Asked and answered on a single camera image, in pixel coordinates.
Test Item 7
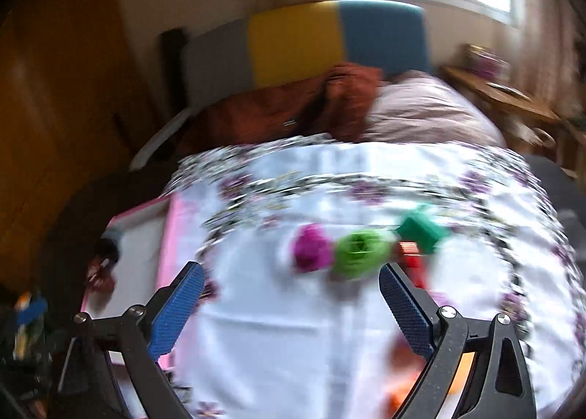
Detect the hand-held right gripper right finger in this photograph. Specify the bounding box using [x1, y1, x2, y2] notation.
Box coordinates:
[379, 261, 537, 419]

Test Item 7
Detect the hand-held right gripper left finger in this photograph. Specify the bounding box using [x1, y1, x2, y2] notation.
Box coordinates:
[55, 261, 207, 419]

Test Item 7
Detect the red cylindrical case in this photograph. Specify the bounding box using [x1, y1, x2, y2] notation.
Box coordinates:
[396, 240, 430, 288]

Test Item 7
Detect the light green ring toy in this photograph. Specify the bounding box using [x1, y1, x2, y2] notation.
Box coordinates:
[332, 229, 397, 279]

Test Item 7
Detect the pink framed tray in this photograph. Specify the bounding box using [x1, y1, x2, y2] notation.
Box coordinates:
[80, 197, 184, 369]

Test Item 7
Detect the dark green toy block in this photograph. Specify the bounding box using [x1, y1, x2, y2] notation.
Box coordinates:
[395, 205, 450, 256]

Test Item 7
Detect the orange toy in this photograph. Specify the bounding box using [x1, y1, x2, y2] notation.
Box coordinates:
[387, 341, 477, 416]

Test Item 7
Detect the dark blurred object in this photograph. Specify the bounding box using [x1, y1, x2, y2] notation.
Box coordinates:
[88, 231, 122, 294]

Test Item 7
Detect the white floral cloth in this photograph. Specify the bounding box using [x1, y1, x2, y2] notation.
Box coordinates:
[158, 133, 582, 419]

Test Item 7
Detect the magenta toy block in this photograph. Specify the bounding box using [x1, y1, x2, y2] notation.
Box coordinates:
[292, 223, 333, 274]

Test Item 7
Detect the blue and orange object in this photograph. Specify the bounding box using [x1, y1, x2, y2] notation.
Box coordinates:
[14, 292, 49, 337]

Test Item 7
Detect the dark grey seat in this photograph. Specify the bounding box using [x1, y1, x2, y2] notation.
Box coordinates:
[522, 153, 586, 264]

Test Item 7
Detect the pale pink pillow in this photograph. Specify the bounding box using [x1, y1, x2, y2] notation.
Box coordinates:
[361, 71, 507, 148]

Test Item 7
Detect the rust orange pillow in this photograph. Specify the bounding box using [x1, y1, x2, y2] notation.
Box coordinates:
[176, 63, 383, 157]

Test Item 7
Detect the wooden nightstand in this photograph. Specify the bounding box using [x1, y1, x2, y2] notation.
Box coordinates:
[439, 64, 567, 151]

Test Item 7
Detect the wooden wardrobe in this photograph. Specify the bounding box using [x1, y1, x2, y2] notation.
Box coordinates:
[0, 0, 162, 288]

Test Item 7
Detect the purple box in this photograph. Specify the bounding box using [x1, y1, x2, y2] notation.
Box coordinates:
[464, 44, 510, 76]

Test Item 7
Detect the grey yellow blue headboard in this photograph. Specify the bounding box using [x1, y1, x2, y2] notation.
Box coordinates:
[181, 0, 433, 114]

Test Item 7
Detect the white bed rail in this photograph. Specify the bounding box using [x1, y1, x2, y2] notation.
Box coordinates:
[128, 107, 194, 171]

